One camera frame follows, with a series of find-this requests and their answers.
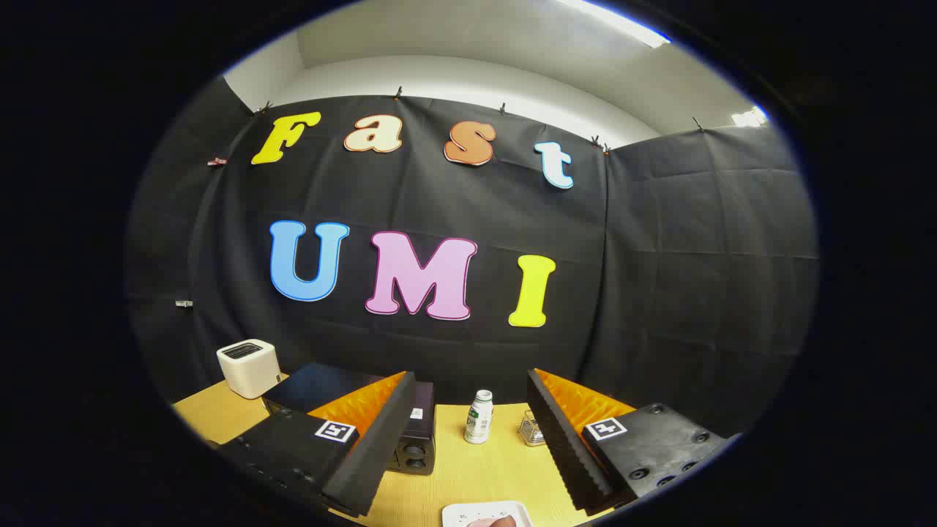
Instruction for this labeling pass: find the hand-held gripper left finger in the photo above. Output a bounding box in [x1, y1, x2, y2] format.
[218, 370, 418, 519]

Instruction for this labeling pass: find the small metal wire basket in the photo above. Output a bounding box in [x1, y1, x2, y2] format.
[519, 410, 548, 447]

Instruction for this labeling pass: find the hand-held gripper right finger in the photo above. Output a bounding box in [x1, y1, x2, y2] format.
[527, 368, 733, 517]

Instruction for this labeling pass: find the white plastic bottle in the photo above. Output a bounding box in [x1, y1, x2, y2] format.
[464, 390, 494, 444]

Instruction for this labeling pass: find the long ceiling light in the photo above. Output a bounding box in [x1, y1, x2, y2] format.
[556, 0, 671, 49]

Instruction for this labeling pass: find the white pop-up toaster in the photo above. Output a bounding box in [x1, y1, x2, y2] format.
[217, 340, 281, 400]

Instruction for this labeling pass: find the white square dish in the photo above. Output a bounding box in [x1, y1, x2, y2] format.
[442, 501, 534, 527]

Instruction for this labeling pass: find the black toaster oven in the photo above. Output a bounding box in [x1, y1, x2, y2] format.
[262, 362, 437, 475]

